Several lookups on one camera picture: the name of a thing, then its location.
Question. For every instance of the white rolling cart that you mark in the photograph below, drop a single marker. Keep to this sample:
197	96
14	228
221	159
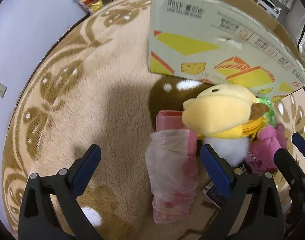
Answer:
270	8

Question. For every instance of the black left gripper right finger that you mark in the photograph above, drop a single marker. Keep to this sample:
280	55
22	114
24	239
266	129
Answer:
252	209

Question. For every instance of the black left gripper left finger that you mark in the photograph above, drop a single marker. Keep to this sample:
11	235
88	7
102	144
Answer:
38	220

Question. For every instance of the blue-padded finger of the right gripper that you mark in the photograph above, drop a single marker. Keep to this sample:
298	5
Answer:
299	142

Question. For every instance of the yellow duck plush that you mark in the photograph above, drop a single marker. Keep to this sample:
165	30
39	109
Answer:
228	117

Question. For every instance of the open cardboard box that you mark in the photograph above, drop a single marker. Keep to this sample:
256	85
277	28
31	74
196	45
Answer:
224	41

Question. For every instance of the black Face tissue pack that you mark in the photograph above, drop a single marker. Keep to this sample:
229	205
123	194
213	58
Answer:
212	194

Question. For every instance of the pink towel in plastic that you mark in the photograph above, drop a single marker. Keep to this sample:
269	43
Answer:
172	167

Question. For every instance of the pink fluffy plush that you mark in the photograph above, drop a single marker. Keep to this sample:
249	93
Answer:
261	151

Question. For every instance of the green snack packet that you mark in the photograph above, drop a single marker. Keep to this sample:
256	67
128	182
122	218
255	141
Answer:
269	115

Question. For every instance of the beige patterned round rug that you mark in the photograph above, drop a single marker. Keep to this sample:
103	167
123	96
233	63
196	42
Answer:
94	87

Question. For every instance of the upper wall socket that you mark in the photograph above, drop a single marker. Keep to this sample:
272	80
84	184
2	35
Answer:
3	90

